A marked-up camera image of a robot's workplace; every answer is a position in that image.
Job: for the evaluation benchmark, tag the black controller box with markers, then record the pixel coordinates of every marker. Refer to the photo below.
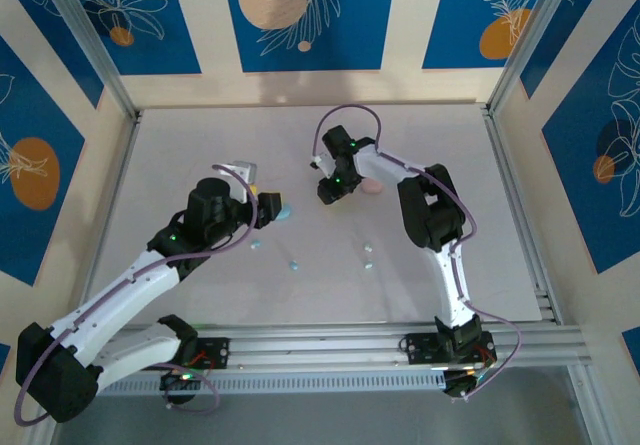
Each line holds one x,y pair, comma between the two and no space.
460,385
175,382

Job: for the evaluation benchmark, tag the blue earbud charging case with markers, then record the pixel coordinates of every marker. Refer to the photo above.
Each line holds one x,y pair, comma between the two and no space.
285,213

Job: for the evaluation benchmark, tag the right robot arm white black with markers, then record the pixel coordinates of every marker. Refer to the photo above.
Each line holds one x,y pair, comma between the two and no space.
430,215

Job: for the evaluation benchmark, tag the pink earbud charging case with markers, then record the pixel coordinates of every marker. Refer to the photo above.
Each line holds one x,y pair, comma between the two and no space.
374,188

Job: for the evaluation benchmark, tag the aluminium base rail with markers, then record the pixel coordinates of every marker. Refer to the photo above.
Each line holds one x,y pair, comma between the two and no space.
325,345

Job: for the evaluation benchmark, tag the aluminium side rail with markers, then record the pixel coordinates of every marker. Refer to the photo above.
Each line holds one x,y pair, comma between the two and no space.
112,205
520,215

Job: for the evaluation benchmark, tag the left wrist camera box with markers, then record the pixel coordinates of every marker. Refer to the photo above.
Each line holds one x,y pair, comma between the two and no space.
245,170

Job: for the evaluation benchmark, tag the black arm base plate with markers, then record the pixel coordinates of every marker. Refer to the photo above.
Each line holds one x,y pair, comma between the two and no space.
417,347
215,352

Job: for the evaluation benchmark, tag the aluminium frame post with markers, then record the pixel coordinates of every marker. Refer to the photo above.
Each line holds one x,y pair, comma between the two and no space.
95,55
525,40

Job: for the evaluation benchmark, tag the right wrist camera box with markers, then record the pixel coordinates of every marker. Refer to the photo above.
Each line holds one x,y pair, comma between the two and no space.
322,165

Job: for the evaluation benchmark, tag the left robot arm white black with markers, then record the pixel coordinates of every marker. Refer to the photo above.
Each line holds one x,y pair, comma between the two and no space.
115,290

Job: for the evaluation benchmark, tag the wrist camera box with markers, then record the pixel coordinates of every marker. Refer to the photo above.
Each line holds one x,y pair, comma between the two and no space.
322,165
245,170

